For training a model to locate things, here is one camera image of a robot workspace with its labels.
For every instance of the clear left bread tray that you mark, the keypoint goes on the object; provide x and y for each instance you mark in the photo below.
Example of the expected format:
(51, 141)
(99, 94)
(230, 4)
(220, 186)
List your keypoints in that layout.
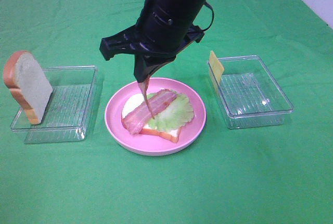
(69, 111)

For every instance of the standing bread slice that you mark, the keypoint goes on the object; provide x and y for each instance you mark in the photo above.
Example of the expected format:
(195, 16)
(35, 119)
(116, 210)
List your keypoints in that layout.
(28, 84)

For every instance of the green tablecloth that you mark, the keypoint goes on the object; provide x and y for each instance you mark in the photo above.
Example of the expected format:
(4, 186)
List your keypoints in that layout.
(276, 174)

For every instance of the green lettuce leaf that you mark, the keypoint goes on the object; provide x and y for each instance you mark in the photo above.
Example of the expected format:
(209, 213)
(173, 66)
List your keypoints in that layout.
(177, 114)

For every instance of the yellow cheese slice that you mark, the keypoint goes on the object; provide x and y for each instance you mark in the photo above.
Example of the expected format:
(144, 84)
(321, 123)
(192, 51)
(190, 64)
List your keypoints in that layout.
(216, 70)

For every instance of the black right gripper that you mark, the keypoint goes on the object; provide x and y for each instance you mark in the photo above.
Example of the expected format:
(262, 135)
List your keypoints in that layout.
(155, 33)

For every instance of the bacon strip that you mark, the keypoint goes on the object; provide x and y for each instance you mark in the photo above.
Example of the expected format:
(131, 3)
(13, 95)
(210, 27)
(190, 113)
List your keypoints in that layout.
(136, 113)
(143, 86)

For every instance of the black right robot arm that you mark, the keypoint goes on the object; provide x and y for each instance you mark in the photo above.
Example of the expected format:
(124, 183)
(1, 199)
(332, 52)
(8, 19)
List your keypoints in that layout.
(172, 6)

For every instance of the white bread slice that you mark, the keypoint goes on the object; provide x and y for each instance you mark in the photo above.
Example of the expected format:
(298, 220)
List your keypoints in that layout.
(166, 133)

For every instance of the pink round plate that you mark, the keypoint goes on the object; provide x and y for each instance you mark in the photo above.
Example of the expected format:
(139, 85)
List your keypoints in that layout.
(149, 144)

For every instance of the clear right ingredient tray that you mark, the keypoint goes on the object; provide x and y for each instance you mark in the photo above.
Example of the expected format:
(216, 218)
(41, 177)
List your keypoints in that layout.
(249, 96)

